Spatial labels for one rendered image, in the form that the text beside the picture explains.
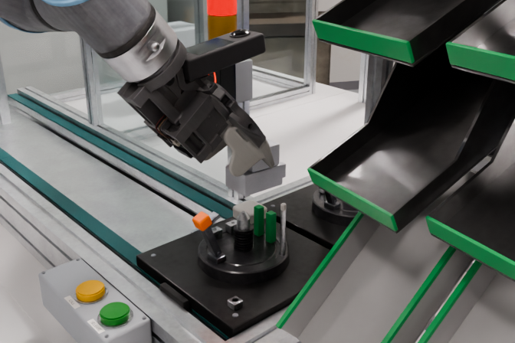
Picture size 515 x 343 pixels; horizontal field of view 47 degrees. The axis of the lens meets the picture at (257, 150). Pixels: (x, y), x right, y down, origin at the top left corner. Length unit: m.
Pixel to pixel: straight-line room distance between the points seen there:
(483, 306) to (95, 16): 0.49
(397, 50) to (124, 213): 0.80
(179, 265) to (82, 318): 0.16
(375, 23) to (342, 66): 4.75
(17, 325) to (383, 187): 0.66
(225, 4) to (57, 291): 0.51
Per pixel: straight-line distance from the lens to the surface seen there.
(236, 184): 0.77
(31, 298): 1.11
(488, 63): 0.50
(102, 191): 1.32
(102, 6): 0.59
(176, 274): 0.91
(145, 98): 0.64
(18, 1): 0.66
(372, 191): 0.63
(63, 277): 0.96
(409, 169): 0.64
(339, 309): 0.74
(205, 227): 0.85
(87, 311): 0.88
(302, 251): 0.96
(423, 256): 0.71
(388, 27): 0.59
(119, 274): 0.96
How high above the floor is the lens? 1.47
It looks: 22 degrees down
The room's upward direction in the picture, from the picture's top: straight up
